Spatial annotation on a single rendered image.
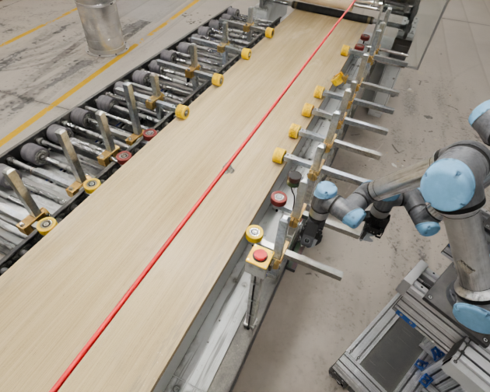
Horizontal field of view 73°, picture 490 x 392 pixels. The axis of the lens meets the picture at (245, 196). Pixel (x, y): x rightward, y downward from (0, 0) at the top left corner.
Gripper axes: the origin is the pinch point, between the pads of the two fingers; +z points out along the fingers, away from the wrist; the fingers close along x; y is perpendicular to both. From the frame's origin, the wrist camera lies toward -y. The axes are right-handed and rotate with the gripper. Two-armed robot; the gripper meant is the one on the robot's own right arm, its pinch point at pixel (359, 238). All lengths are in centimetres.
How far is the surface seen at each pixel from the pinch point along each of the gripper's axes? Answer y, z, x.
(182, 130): -113, -7, 24
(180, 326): -51, -7, -75
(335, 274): -5.7, -2.8, -26.0
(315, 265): -14.7, -2.8, -25.9
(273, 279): -30.1, 12.7, -31.7
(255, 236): -43, -8, -27
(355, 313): 20, 83, 9
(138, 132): -139, -2, 15
